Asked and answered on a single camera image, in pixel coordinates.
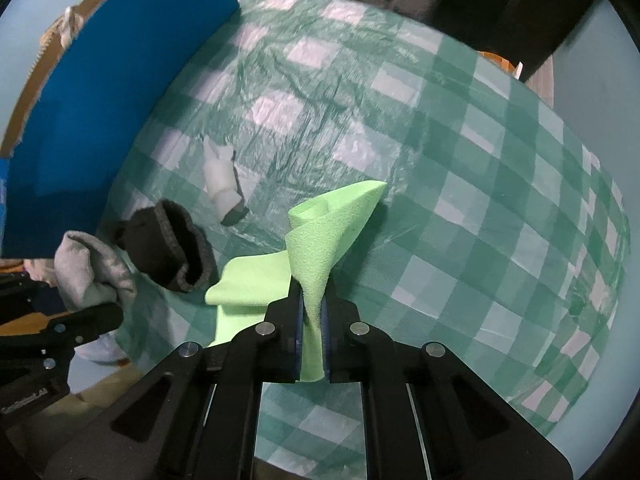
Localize light grey sock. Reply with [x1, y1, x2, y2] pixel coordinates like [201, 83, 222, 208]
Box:
[54, 231, 138, 365]

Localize lime green cloth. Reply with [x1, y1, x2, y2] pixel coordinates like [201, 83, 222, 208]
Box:
[204, 180, 388, 382]

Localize black sock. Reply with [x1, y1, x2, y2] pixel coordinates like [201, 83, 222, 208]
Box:
[112, 199, 219, 294]

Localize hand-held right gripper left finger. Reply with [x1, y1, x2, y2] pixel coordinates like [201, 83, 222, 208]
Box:
[45, 297, 304, 480]

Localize blue cardboard box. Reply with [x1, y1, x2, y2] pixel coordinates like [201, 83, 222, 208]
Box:
[0, 0, 242, 261]

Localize black hanging jacket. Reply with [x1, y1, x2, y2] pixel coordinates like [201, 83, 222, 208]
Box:
[450, 0, 607, 82]

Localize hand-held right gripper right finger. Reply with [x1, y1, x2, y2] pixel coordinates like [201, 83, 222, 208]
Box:
[322, 295, 573, 480]

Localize pale striped cloth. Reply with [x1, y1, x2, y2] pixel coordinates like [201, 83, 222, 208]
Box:
[524, 54, 557, 107]

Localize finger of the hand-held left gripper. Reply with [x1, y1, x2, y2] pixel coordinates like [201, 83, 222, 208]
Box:
[0, 280, 63, 322]
[0, 302, 125, 378]

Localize white sock grey toe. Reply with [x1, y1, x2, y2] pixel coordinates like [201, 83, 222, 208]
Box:
[201, 136, 250, 227]

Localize orange plastic bag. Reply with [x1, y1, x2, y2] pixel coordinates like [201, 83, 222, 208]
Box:
[477, 50, 524, 81]

